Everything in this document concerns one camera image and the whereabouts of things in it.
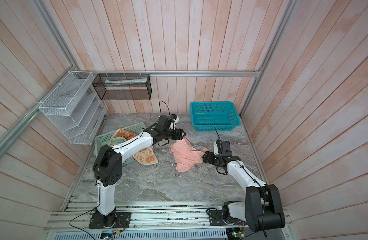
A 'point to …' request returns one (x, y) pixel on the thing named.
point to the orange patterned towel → (148, 157)
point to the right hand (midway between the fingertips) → (208, 156)
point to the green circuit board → (239, 234)
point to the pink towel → (185, 155)
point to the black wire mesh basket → (123, 86)
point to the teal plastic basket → (223, 116)
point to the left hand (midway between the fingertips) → (182, 135)
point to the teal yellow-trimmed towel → (117, 140)
